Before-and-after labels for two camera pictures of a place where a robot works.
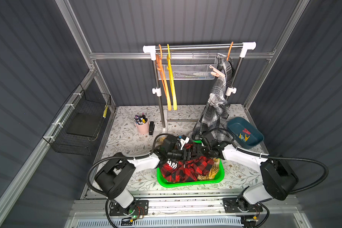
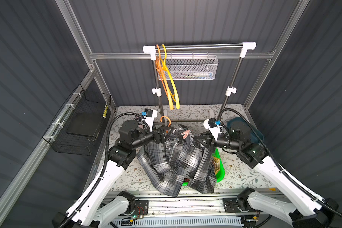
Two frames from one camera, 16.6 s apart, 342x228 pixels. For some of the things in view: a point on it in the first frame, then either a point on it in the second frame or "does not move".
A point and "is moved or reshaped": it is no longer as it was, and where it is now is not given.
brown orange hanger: (229, 51) to (165, 116)
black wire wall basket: (80, 122) does not move
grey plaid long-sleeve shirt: (215, 120) to (180, 163)
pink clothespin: (216, 72) to (185, 133)
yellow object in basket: (105, 111) does not move
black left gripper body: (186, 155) to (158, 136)
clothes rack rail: (230, 91) does not move
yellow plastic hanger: (169, 69) is moved or reshaped
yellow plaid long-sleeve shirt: (213, 172) does not move
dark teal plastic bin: (247, 136) does not move
